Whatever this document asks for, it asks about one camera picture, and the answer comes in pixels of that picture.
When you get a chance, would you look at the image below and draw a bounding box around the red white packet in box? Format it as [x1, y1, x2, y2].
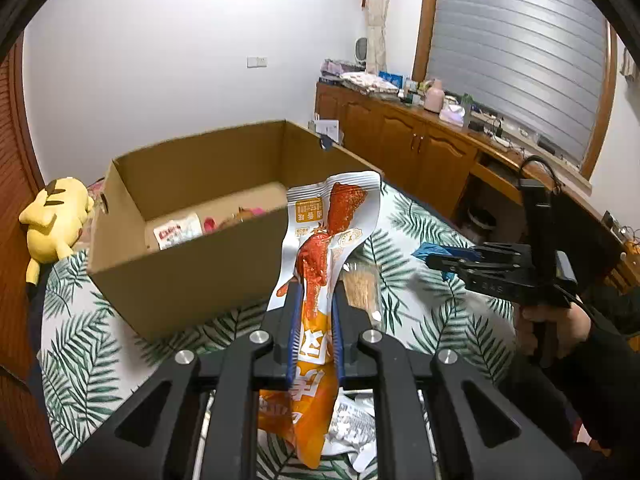
[153, 212, 203, 250]

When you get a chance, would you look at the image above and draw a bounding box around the pink thermos jug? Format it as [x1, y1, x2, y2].
[423, 78, 445, 114]

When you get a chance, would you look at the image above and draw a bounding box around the wooden louvered wardrobe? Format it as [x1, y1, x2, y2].
[1, 36, 60, 479]

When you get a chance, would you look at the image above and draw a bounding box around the white silver snack packet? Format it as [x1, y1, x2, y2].
[321, 390, 376, 474]

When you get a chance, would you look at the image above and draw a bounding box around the pink tissue box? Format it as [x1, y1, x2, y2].
[438, 102, 465, 127]

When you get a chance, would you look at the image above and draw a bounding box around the wooden sideboard cabinet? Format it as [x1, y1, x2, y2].
[314, 82, 639, 290]

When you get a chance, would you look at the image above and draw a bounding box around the grey window blind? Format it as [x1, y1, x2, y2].
[427, 0, 606, 162]

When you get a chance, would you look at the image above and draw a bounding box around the puffed grain bar packet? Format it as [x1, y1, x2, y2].
[341, 261, 383, 327]

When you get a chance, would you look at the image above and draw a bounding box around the white wall switch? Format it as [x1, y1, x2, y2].
[246, 56, 268, 68]

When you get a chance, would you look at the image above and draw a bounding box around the beige curtain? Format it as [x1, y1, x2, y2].
[364, 0, 390, 74]

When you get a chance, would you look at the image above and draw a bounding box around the brown cardboard box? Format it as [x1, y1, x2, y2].
[87, 120, 368, 341]

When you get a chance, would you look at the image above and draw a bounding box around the yellow Pikachu plush toy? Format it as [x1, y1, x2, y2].
[18, 177, 94, 287]

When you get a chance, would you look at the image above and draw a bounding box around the orange chicken snack packet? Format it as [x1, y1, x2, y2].
[258, 171, 381, 469]

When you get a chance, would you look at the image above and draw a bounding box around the white small fan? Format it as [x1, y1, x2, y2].
[355, 37, 368, 65]

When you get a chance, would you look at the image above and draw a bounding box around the person's right hand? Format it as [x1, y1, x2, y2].
[514, 302, 591, 359]

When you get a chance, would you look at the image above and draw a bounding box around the folded floral cloth pile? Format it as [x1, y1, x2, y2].
[340, 72, 399, 96]

